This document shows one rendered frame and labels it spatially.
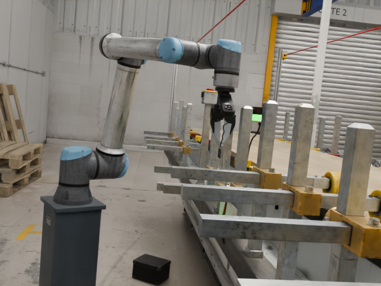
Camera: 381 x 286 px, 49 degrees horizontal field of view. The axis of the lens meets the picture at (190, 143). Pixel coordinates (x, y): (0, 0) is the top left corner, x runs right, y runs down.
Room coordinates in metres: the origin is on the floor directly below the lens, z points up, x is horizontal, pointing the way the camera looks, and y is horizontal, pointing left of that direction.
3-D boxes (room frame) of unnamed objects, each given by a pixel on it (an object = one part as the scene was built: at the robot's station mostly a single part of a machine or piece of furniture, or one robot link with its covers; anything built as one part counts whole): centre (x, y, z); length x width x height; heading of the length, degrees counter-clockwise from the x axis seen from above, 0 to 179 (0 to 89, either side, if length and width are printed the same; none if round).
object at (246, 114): (1.48, -0.19, 0.91); 0.03 x 0.03 x 0.48; 8
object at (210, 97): (2.23, -0.08, 1.18); 0.07 x 0.07 x 0.08; 8
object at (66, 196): (2.06, 0.56, 0.65); 0.19 x 0.19 x 0.10
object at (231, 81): (1.50, -0.10, 1.23); 0.10 x 0.09 x 0.05; 98
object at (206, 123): (2.23, -0.08, 0.93); 0.05 x 0.05 x 0.45; 8
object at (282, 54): (4.42, -0.88, 1.25); 0.15 x 0.08 x 1.10; 8
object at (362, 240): (0.71, -0.30, 0.95); 0.13 x 0.06 x 0.05; 8
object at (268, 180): (1.21, -0.23, 0.95); 0.13 x 0.06 x 0.05; 8
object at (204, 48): (1.58, -0.02, 1.32); 0.12 x 0.12 x 0.09; 39
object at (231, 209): (1.50, -0.16, 0.75); 0.26 x 0.01 x 0.10; 8
